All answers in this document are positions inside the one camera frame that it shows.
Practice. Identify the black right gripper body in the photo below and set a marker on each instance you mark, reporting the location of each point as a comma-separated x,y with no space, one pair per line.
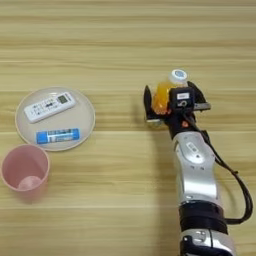
180,123

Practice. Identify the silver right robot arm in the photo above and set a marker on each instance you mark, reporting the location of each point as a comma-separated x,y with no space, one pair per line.
196,173

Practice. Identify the round beige plate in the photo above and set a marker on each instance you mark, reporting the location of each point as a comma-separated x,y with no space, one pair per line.
76,116

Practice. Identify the pink plastic cup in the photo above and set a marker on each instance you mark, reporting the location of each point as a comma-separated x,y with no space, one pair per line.
20,160

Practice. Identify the orange juice bottle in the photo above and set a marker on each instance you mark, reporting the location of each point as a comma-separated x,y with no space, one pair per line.
161,96

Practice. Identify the small black box white label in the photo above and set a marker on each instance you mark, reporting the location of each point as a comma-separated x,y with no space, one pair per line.
181,98

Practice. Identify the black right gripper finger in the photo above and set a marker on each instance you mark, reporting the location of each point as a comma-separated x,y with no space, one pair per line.
198,93
147,100

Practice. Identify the white remote control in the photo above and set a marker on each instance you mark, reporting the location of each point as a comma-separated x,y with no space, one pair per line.
46,107

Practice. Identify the blue glue stick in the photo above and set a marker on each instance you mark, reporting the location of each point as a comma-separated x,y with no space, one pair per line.
58,136

